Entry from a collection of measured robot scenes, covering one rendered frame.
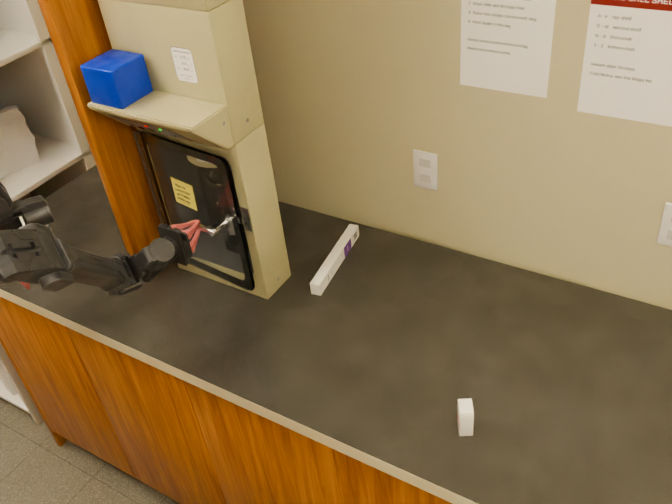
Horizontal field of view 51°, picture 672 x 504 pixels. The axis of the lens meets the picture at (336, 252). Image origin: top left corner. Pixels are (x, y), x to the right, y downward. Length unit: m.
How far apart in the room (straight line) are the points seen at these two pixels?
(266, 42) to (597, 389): 1.22
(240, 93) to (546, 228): 0.84
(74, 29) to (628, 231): 1.36
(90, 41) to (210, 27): 0.38
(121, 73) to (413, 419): 0.98
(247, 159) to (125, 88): 0.31
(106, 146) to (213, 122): 0.39
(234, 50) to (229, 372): 0.74
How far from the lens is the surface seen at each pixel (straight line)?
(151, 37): 1.63
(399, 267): 1.92
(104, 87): 1.64
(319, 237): 2.05
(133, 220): 1.95
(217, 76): 1.54
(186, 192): 1.78
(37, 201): 1.80
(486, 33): 1.67
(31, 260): 1.20
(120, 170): 1.88
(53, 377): 2.51
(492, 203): 1.87
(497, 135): 1.77
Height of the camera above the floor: 2.16
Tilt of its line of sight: 38 degrees down
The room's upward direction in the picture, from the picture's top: 7 degrees counter-clockwise
